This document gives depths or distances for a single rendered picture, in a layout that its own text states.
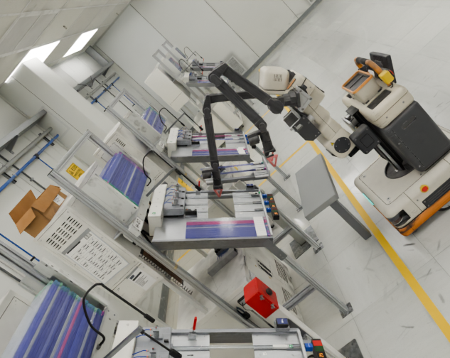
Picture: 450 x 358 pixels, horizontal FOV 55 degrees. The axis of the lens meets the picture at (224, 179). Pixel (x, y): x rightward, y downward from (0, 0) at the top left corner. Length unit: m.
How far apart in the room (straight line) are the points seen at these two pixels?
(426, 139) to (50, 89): 4.54
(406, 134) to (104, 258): 1.90
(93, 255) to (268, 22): 8.40
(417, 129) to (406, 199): 0.43
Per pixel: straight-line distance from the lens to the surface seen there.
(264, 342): 1.93
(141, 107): 4.52
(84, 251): 2.69
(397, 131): 2.70
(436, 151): 2.85
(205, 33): 10.32
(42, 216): 2.67
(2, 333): 1.84
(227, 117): 7.46
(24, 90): 6.09
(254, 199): 3.06
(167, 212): 2.85
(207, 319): 2.91
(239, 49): 10.38
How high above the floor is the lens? 1.91
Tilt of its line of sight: 17 degrees down
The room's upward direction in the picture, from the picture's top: 48 degrees counter-clockwise
